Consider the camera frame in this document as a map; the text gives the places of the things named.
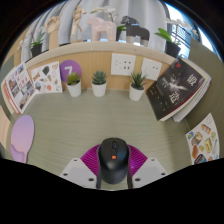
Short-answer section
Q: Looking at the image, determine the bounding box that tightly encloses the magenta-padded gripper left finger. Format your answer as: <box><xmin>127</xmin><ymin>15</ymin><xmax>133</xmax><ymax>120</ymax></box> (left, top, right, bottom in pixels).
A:
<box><xmin>59</xmin><ymin>143</ymin><xmax>103</xmax><ymax>190</ymax></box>

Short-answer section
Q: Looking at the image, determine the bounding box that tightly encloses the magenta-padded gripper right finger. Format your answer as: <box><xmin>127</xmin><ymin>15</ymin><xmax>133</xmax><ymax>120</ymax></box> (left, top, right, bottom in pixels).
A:
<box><xmin>126</xmin><ymin>143</ymin><xmax>169</xmax><ymax>190</ymax></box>

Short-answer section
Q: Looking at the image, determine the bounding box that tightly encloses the black computer mouse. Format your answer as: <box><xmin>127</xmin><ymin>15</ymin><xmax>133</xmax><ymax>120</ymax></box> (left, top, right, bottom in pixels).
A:
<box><xmin>96</xmin><ymin>137</ymin><xmax>131</xmax><ymax>185</ymax></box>

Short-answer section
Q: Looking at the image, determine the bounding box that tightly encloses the purple mouse pad with wrist rest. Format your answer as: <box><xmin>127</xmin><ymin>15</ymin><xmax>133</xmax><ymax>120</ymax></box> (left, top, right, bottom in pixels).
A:
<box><xmin>9</xmin><ymin>114</ymin><xmax>36</xmax><ymax>164</ymax></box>

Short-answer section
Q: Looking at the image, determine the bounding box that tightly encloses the colourful food sticker sheet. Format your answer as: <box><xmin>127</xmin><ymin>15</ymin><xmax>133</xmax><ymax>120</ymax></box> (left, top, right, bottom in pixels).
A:
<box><xmin>185</xmin><ymin>112</ymin><xmax>221</xmax><ymax>166</ymax></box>

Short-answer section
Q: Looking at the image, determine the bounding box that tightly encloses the spiky succulent in white pot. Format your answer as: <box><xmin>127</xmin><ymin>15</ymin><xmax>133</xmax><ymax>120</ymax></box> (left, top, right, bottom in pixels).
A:
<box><xmin>128</xmin><ymin>70</ymin><xmax>148</xmax><ymax>102</ymax></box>

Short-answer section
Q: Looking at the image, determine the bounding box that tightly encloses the small succulent in white pot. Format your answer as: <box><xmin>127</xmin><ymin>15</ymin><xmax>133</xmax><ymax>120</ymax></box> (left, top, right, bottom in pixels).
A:
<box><xmin>65</xmin><ymin>71</ymin><xmax>82</xmax><ymax>98</ymax></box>
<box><xmin>91</xmin><ymin>70</ymin><xmax>108</xmax><ymax>98</ymax></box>

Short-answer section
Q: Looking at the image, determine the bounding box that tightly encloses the black hardcover book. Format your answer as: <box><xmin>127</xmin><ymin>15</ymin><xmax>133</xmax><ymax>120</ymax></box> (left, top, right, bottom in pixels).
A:
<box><xmin>145</xmin><ymin>59</ymin><xmax>205</xmax><ymax>122</ymax></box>

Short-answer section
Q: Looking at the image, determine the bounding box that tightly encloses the beige booklet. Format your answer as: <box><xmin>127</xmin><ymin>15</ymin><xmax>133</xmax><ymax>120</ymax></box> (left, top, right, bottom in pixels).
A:
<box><xmin>0</xmin><ymin>105</ymin><xmax>12</xmax><ymax>149</ymax></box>

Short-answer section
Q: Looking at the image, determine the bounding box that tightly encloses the white sticker sheet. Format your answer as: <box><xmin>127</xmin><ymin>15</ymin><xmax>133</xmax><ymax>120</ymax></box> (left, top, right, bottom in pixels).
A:
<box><xmin>30</xmin><ymin>60</ymin><xmax>63</xmax><ymax>95</ymax></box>

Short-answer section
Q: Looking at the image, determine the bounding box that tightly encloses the red and white magazine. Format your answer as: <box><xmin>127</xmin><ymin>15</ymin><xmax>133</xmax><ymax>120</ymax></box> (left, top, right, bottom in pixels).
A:
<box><xmin>0</xmin><ymin>62</ymin><xmax>37</xmax><ymax>115</ymax></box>

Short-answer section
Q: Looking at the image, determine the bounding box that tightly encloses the round purple number sticker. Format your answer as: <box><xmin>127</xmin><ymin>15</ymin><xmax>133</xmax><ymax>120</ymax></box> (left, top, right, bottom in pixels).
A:
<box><xmin>59</xmin><ymin>59</ymin><xmax>83</xmax><ymax>83</ymax></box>

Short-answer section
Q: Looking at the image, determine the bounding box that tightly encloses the dark grey horse figurine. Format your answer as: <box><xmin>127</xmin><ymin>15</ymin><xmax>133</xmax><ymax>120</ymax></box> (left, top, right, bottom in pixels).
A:
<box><xmin>120</xmin><ymin>15</ymin><xmax>151</xmax><ymax>47</ymax></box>

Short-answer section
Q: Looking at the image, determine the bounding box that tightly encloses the pink horse figurine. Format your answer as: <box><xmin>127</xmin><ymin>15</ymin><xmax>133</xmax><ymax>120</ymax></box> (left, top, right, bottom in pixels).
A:
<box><xmin>87</xmin><ymin>16</ymin><xmax>118</xmax><ymax>42</ymax></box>

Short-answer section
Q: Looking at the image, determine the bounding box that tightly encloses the wooden artist mannequin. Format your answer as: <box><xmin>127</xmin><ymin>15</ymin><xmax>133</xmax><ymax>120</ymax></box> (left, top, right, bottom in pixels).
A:
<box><xmin>70</xmin><ymin>4</ymin><xmax>88</xmax><ymax>43</ymax></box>

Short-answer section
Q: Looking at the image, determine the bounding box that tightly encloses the light grey curtain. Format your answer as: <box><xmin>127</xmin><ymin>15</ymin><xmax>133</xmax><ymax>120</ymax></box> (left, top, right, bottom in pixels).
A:
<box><xmin>23</xmin><ymin>0</ymin><xmax>171</xmax><ymax>56</ymax></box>

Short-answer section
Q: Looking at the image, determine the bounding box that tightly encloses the white wall socket panel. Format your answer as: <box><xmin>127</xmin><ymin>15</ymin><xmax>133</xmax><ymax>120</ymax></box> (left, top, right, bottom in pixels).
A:
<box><xmin>110</xmin><ymin>52</ymin><xmax>137</xmax><ymax>77</ymax></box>
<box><xmin>140</xmin><ymin>57</ymin><xmax>163</xmax><ymax>81</ymax></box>

